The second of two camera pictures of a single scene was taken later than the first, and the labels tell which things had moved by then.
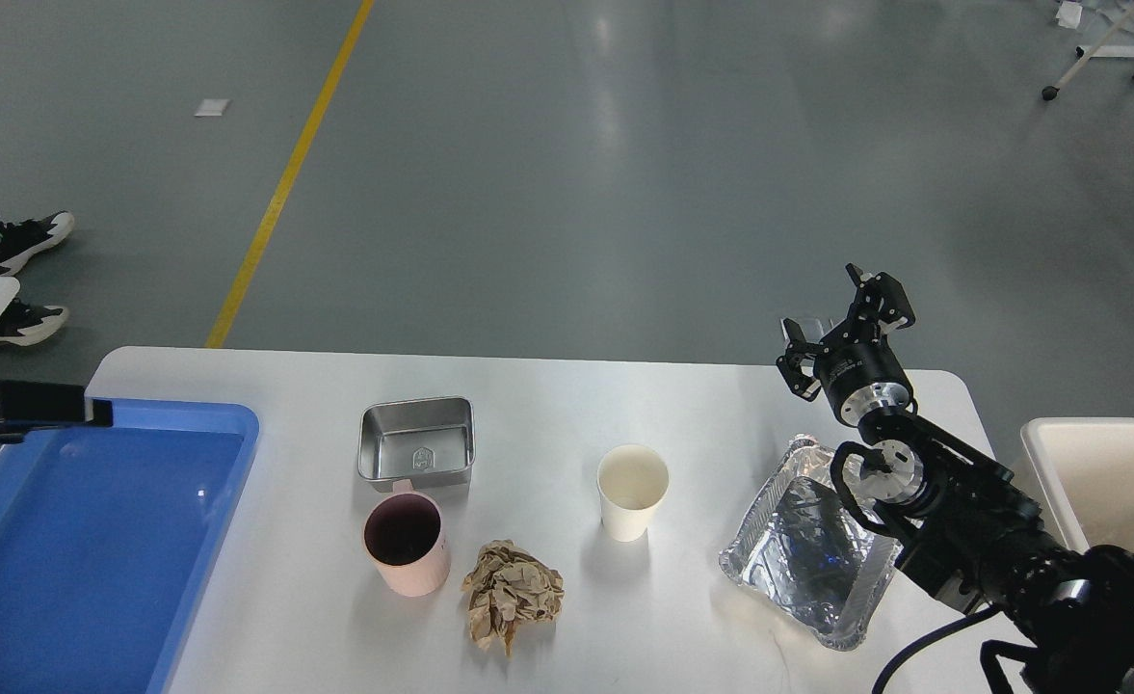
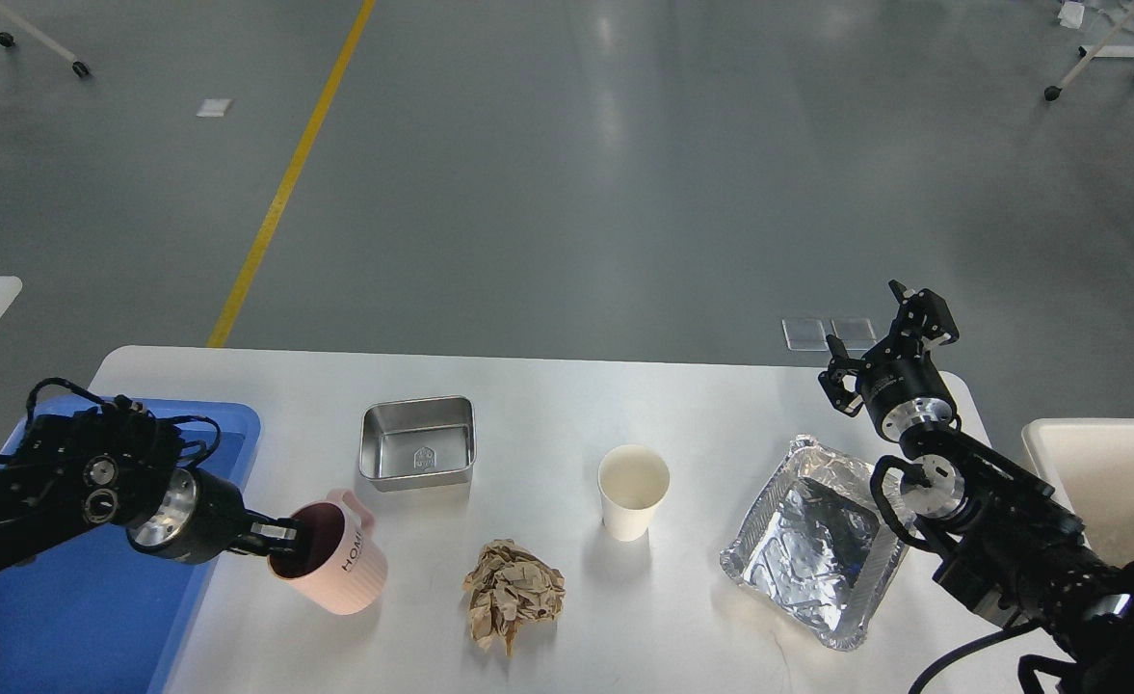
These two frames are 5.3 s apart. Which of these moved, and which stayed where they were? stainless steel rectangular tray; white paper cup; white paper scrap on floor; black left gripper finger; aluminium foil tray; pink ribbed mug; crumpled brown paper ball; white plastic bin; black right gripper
Moved: black left gripper finger; pink ribbed mug; black right gripper
Stayed: white plastic bin; aluminium foil tray; stainless steel rectangular tray; crumpled brown paper ball; white paper scrap on floor; white paper cup
